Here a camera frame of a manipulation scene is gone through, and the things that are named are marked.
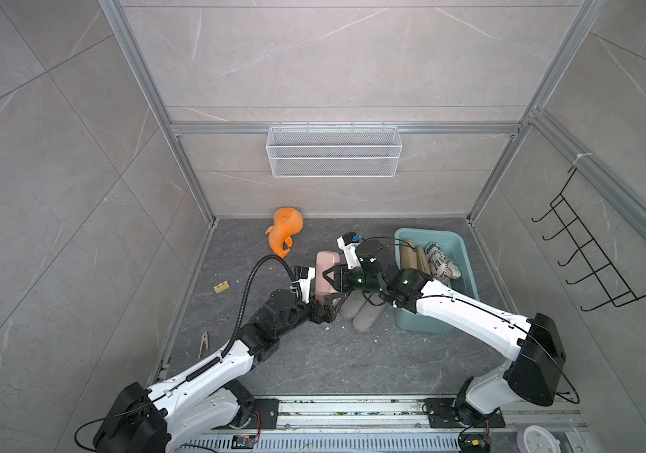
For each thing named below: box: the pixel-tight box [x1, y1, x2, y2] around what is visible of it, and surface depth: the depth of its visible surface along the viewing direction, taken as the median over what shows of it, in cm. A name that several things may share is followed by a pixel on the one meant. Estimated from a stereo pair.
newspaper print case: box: [425, 241, 462, 280], surface depth 87 cm
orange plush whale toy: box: [265, 206, 305, 259], surface depth 112 cm
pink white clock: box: [516, 424, 561, 453], surface depth 69 cm
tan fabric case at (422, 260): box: [416, 246, 432, 276], surface depth 90 cm
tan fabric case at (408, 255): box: [400, 238, 418, 270], surface depth 86 cm
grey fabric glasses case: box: [340, 289, 368, 319], surface depth 91 cm
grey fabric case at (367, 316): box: [352, 301, 387, 333], surface depth 90 cm
